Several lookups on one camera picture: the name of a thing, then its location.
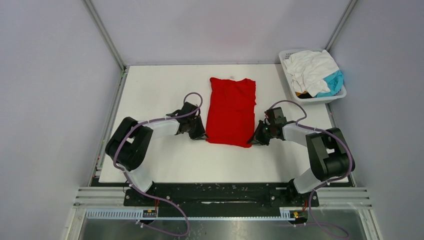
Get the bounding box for dark garment in basket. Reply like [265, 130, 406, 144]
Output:
[295, 91, 313, 99]

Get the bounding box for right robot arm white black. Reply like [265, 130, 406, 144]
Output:
[248, 107, 355, 206]

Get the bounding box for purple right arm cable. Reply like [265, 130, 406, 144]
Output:
[264, 99, 354, 240]

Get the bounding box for white slotted cable duct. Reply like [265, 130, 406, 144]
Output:
[86, 206, 307, 222]

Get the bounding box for aluminium front frame rails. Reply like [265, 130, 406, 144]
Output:
[73, 186, 126, 207]

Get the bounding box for aluminium frame rail right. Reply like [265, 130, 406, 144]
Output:
[325, 0, 358, 52]

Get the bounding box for red t shirt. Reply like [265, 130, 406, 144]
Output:
[205, 77, 256, 148]

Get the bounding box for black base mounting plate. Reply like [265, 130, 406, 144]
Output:
[123, 182, 320, 218]

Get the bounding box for light blue t shirt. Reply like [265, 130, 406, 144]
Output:
[315, 70, 344, 98]

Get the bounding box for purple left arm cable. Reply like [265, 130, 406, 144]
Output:
[112, 92, 191, 238]

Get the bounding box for white t shirt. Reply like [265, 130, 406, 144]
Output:
[282, 50, 340, 98]

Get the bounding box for aluminium frame rail left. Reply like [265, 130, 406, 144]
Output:
[82, 0, 127, 72]

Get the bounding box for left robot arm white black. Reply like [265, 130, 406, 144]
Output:
[105, 101, 208, 206]

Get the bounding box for aluminium frame rail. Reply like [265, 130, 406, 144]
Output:
[325, 0, 358, 52]
[82, 0, 127, 72]

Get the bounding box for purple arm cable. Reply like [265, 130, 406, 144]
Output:
[112, 92, 191, 238]
[264, 99, 354, 240]

